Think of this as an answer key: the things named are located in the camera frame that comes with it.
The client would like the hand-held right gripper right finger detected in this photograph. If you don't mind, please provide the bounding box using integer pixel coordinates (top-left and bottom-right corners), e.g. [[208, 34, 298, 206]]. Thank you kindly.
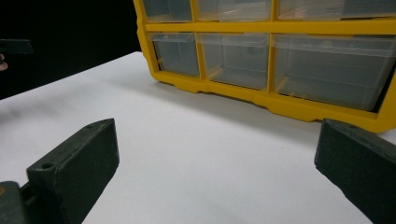
[[314, 119, 396, 224]]

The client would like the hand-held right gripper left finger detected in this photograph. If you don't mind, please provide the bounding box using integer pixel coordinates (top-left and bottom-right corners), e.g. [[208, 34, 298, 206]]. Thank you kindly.
[[26, 118, 120, 224]]

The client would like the yellow and black drawer cabinet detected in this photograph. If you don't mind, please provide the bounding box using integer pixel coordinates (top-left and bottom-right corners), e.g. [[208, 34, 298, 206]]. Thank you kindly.
[[133, 0, 396, 134]]

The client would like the black curtain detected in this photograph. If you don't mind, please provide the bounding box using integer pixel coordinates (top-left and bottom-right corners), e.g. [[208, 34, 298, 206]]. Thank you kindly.
[[0, 0, 142, 101]]

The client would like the set of clear cabinet drawers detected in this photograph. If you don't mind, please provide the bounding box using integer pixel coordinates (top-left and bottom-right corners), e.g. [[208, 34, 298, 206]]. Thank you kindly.
[[143, 0, 396, 112]]

